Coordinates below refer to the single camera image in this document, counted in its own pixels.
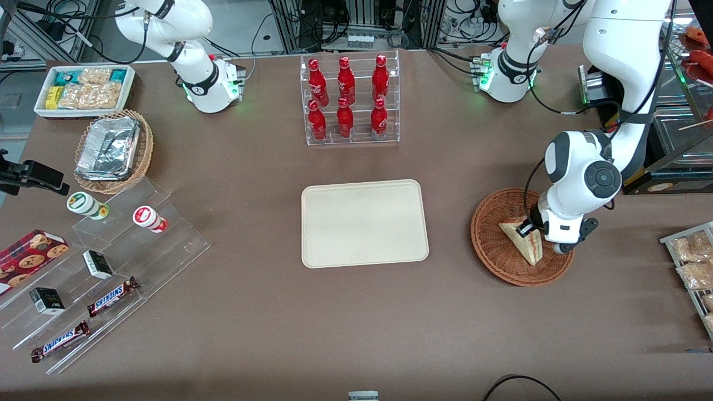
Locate triangle sandwich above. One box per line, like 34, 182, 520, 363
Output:
499, 219, 544, 266

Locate round brown wicker basket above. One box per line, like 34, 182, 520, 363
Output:
471, 188, 575, 287

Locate oval light wicker basket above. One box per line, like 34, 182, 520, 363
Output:
74, 109, 154, 195

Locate beige plastic tray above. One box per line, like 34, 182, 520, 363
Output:
301, 179, 430, 269

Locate green lid drink cup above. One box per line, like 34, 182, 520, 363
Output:
67, 191, 110, 221

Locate silver foil container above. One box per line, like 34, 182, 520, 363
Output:
76, 116, 141, 182

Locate white rectangular snack bin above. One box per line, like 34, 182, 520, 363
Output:
35, 65, 136, 119

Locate red cookie box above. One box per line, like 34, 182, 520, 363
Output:
0, 229, 70, 296

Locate clear cracker bag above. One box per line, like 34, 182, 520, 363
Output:
78, 68, 113, 85
58, 82, 123, 110

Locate small black box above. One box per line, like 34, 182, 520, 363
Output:
82, 250, 114, 280
29, 287, 66, 316

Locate red lid drink cup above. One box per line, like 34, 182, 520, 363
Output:
133, 206, 168, 234

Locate Snickers chocolate bar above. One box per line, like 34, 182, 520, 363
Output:
30, 320, 90, 363
87, 276, 140, 317

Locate black glass display case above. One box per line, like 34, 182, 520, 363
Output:
579, 11, 713, 195

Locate clear acrylic stepped stand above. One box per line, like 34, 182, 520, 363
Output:
0, 177, 212, 375

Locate red cola bottle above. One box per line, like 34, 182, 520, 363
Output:
308, 58, 329, 106
372, 54, 390, 102
308, 99, 328, 141
338, 56, 356, 105
370, 97, 388, 138
336, 97, 354, 139

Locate clear acrylic bottle rack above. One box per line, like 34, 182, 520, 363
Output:
300, 50, 401, 146

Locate red sausage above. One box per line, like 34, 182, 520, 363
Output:
684, 25, 712, 48
681, 49, 713, 85

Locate black equipment rack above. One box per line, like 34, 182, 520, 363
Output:
270, 0, 449, 54

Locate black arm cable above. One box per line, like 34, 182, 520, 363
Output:
522, 0, 678, 224

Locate metal wire snack tray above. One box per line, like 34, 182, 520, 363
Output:
660, 222, 713, 341

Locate aluminium frame structure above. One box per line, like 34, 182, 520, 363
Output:
0, 0, 104, 70

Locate black table cable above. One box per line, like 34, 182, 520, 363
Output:
482, 374, 564, 401

